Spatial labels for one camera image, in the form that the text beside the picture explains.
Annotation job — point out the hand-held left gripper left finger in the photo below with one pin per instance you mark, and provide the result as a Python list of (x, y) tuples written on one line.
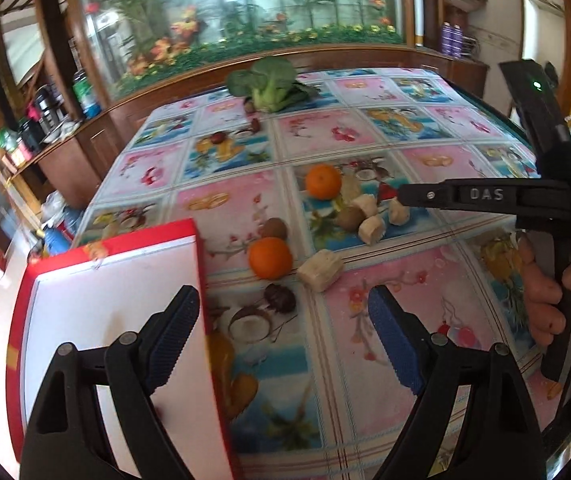
[(173, 342)]

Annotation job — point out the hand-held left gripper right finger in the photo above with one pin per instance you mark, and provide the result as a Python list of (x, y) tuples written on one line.
[(395, 345)]

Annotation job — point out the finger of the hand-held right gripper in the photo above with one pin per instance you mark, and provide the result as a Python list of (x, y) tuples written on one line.
[(465, 195)]

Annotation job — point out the pale banana piece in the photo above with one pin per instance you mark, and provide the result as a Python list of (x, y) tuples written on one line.
[(366, 205), (371, 230), (399, 215)]

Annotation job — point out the red cardboard box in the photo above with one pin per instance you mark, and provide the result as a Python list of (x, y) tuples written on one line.
[(115, 280)]

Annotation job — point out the large pale fruit block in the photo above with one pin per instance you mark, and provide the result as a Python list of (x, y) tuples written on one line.
[(320, 270)]

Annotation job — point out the pale translucent fruit piece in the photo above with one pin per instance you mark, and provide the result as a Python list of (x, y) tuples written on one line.
[(349, 187)]

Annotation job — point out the dark red fruit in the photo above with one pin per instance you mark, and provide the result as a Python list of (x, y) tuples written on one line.
[(281, 299)]

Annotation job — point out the brown kiwi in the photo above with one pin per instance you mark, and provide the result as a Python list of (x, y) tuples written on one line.
[(349, 219), (274, 228)]

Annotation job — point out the orange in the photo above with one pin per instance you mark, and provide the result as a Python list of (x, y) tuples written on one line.
[(270, 258), (323, 181)]

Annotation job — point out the person's right hand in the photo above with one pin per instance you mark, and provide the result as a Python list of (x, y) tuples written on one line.
[(538, 305)]

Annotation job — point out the purple bottle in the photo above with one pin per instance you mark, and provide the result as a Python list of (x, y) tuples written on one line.
[(446, 40), (457, 41)]

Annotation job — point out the white plastic bag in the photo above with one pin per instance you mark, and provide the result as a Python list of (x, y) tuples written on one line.
[(52, 207)]

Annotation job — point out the wooden sideboard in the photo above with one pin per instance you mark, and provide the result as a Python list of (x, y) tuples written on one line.
[(90, 145)]

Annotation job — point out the small dark fruit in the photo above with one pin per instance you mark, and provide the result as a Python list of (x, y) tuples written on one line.
[(250, 106), (254, 124)]

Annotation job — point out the green broccoli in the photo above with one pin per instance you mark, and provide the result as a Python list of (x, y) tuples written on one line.
[(265, 77)]

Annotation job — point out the white bowl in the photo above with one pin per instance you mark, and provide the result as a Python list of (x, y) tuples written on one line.
[(62, 132)]

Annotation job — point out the pink cup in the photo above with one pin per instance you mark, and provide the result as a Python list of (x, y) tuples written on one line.
[(21, 154)]

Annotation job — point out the black flask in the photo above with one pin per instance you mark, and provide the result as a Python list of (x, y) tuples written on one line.
[(30, 135)]

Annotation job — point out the green plastic bottle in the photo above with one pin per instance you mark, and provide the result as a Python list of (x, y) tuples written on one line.
[(86, 97)]

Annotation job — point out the green packet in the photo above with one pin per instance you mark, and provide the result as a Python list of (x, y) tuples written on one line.
[(6, 140)]

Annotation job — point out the black thermos jug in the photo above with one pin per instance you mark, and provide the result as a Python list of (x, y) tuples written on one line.
[(47, 107)]

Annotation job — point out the glass flower partition panel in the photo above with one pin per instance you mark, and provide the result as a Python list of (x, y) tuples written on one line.
[(265, 5)]

